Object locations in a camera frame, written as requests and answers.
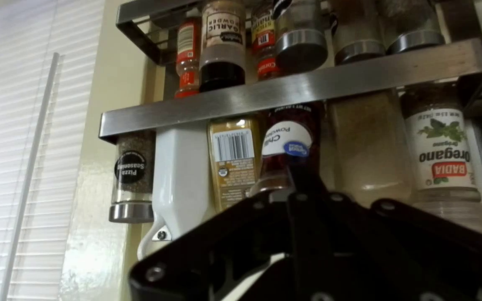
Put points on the slim red spice bottle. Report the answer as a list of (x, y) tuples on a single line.
[(187, 50)]

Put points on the brown-lidded white-label spice jar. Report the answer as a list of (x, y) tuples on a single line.
[(285, 139)]

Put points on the black-label glass pepper jar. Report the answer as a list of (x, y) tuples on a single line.
[(133, 167)]

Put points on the black-lidded garlic spice jar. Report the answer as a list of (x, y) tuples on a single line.
[(224, 72)]

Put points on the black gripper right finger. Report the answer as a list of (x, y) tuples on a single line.
[(419, 244)]

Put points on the oregano spice jar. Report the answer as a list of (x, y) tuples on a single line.
[(443, 144)]

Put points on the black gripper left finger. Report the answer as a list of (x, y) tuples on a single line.
[(197, 251)]

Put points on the pale powder spice jar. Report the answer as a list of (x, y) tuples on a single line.
[(367, 151)]

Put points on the red-lidded spice jar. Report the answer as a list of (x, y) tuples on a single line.
[(267, 67)]

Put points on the white window blinds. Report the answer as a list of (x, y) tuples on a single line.
[(8, 111)]

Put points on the clear blind tilt wand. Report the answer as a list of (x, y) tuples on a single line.
[(31, 177)]

